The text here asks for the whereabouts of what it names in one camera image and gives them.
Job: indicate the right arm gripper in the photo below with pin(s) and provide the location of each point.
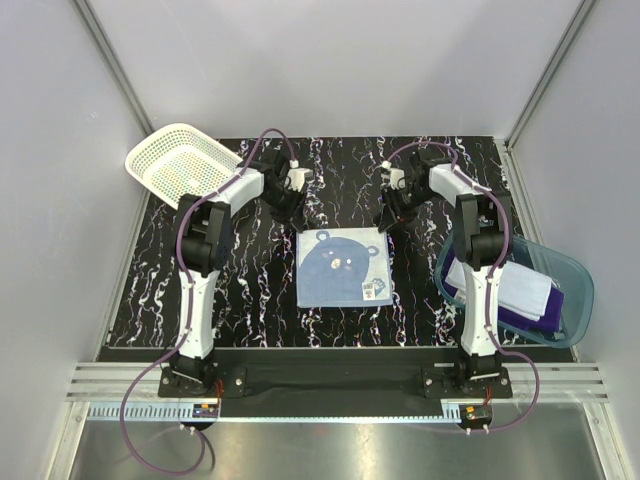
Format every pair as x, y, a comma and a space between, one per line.
391, 211

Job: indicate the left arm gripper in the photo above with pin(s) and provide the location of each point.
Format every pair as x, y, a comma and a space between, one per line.
293, 215

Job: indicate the light blue towel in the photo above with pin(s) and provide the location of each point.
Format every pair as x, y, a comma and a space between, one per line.
343, 268

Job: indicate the white towel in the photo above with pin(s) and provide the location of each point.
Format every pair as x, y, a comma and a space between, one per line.
522, 291

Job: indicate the purple microfiber towel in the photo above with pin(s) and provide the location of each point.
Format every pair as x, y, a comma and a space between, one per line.
548, 323

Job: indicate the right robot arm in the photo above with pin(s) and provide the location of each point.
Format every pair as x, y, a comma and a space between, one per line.
482, 239

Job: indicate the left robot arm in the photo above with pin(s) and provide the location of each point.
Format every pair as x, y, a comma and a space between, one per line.
203, 241

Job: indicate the white perforated laundry basket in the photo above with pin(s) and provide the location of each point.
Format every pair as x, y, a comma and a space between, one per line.
179, 159

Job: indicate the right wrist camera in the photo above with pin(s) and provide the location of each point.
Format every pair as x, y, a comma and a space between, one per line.
414, 180

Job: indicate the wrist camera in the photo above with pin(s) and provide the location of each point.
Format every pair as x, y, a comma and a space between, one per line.
414, 180
282, 174

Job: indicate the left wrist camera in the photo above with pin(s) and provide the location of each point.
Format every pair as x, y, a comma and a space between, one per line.
282, 174

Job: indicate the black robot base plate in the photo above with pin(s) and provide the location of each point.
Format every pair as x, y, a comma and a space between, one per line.
428, 372

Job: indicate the aluminium frame rail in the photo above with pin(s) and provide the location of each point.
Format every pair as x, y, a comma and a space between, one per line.
114, 390

